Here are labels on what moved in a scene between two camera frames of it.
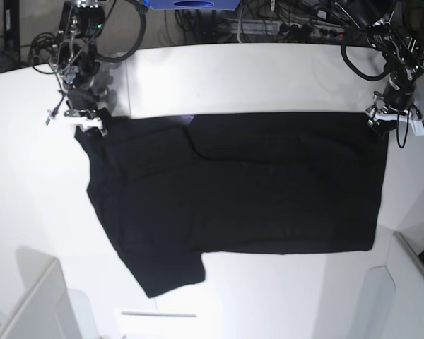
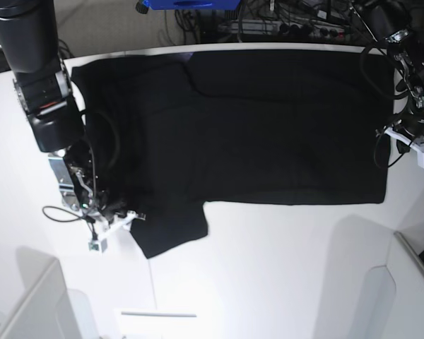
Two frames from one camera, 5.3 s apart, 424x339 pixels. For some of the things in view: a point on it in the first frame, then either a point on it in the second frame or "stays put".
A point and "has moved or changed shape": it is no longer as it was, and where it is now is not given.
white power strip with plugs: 281,28 stays put
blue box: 191,5 stays put
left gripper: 83,96 to 107,217
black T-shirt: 172,189 has moved or changed shape
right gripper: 397,106 to 410,129
